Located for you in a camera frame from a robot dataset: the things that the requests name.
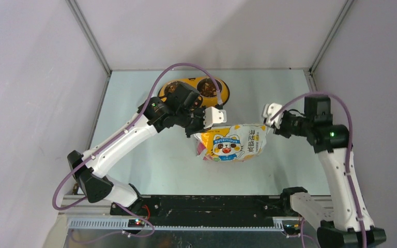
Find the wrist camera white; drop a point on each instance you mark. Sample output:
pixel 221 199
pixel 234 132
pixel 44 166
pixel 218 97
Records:
pixel 214 116
pixel 272 115

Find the grey slotted cable duct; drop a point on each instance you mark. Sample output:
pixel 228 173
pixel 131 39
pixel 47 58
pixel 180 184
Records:
pixel 137 225

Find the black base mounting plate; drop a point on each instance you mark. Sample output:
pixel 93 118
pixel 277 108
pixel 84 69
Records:
pixel 208 208

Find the yellow double pet bowl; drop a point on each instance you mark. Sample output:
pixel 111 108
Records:
pixel 203 84

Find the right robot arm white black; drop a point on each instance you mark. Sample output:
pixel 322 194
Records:
pixel 349 224

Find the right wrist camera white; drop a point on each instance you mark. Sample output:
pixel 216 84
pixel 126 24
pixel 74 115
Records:
pixel 272 115

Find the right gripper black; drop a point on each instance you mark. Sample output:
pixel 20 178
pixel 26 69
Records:
pixel 280 130

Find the colourful pet food bag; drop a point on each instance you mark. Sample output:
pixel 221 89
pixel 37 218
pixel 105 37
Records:
pixel 236 143

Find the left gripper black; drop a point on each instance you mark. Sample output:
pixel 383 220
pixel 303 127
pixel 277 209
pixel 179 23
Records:
pixel 199 128

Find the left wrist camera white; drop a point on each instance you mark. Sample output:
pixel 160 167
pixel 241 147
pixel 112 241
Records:
pixel 214 116

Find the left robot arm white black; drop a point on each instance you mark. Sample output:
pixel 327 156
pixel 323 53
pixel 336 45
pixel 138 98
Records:
pixel 178 108

